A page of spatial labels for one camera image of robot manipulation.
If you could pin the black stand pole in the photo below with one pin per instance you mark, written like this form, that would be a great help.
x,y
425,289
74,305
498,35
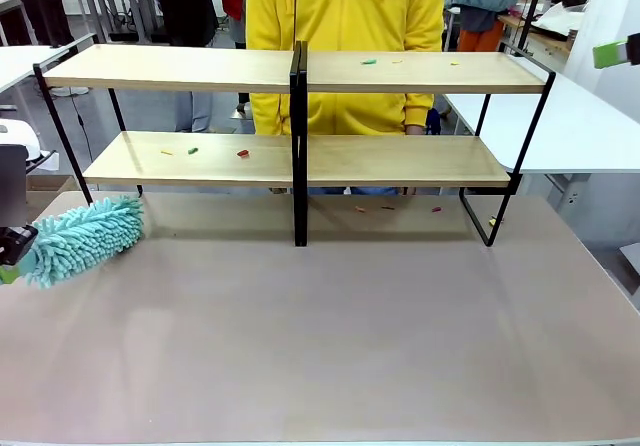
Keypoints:
x,y
530,6

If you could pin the person in black jacket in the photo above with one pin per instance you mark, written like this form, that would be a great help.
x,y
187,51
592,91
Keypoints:
x,y
187,1

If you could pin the wooden shelf unit black frame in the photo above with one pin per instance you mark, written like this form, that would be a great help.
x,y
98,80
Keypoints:
x,y
165,68
425,73

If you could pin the small white table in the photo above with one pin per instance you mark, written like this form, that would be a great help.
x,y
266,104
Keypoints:
x,y
20,63

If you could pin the teal chenille duster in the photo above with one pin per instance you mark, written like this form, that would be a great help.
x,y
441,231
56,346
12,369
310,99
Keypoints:
x,y
85,241

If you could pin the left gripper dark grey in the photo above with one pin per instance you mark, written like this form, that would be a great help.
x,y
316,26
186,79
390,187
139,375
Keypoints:
x,y
12,186

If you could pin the person left hand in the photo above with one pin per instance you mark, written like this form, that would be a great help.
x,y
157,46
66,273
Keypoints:
x,y
414,129

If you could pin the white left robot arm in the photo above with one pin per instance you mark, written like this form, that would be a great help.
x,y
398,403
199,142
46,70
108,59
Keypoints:
x,y
17,136

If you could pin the cardboard box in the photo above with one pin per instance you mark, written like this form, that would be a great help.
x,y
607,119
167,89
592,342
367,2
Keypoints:
x,y
50,188

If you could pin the person left forearm yellow sleeve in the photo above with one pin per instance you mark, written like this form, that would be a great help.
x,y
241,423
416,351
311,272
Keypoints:
x,y
419,108

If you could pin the person right forearm yellow sleeve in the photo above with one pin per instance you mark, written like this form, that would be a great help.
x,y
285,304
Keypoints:
x,y
270,113

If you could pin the dark hanging coat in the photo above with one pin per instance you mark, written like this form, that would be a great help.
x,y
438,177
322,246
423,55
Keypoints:
x,y
45,1

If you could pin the light wooden workbench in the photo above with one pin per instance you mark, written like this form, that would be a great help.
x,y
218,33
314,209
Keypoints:
x,y
545,41

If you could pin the person right hand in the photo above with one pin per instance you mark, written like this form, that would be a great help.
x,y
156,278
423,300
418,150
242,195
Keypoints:
x,y
280,190

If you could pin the large white table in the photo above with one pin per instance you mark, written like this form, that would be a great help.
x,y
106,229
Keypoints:
x,y
575,126

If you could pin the person in yellow hoodie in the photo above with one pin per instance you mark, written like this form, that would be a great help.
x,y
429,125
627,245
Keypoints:
x,y
345,6

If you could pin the white paper sheet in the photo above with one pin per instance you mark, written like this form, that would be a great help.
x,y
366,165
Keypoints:
x,y
560,16

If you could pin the orange hanging garment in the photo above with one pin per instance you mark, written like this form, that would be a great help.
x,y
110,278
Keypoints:
x,y
480,41

